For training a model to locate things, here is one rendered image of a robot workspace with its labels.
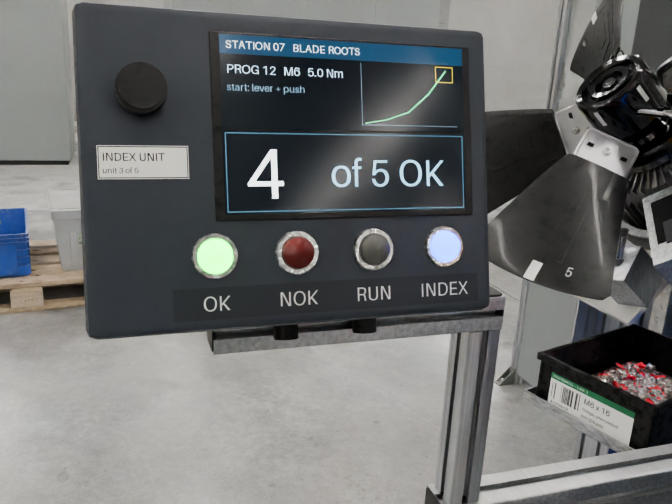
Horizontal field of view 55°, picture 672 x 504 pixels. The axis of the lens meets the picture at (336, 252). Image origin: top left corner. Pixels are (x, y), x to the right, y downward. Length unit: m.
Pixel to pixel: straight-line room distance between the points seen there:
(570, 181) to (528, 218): 0.09
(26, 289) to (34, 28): 4.73
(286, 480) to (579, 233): 1.34
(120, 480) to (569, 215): 1.57
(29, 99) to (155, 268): 7.49
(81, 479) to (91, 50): 1.88
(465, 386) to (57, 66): 7.41
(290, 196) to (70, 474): 1.89
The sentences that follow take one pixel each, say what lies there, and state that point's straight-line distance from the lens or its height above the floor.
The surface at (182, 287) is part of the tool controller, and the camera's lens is 0.39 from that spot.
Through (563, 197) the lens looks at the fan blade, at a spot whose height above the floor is 1.05.
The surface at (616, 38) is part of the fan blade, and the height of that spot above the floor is 1.30.
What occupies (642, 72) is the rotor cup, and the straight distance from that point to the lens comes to 1.14.
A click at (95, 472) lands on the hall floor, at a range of 2.22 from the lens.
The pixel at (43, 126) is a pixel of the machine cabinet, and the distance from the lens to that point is 7.87.
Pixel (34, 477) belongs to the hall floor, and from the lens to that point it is 2.25.
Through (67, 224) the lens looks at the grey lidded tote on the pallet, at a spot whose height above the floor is 0.40.
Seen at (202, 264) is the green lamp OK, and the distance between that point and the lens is 0.38.
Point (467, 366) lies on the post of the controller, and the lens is 0.55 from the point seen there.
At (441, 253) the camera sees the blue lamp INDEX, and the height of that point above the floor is 1.11.
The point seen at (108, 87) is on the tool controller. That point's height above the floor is 1.21.
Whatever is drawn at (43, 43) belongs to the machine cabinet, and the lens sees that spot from 7.82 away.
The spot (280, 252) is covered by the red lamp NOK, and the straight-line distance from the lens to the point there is 0.40.
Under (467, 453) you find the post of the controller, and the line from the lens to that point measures 0.60.
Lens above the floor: 1.23
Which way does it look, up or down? 16 degrees down
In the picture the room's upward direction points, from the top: 3 degrees clockwise
